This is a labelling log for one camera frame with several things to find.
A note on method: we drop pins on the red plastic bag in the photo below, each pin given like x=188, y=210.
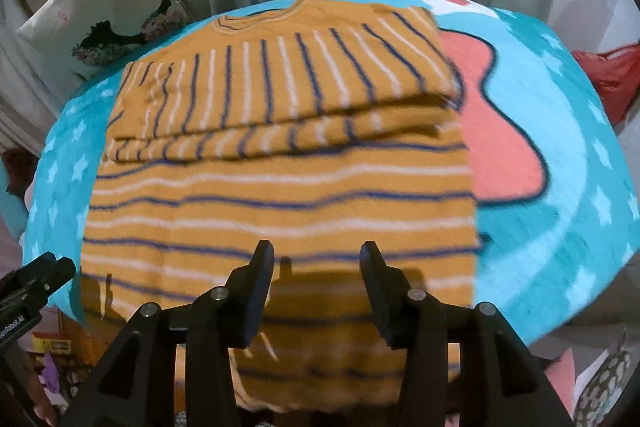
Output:
x=612, y=77

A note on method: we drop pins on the orange striped shirt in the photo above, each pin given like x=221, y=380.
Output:
x=280, y=187

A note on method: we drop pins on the teal printed blanket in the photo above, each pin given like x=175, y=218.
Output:
x=575, y=157

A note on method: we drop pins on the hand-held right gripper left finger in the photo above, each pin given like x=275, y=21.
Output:
x=257, y=292

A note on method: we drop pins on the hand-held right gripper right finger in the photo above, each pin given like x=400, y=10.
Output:
x=376, y=292

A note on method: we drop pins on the patterned cushion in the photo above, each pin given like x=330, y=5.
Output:
x=600, y=382

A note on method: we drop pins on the cream figure print cushion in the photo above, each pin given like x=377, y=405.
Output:
x=100, y=7

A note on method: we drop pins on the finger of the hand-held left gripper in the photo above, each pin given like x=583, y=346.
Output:
x=47, y=272

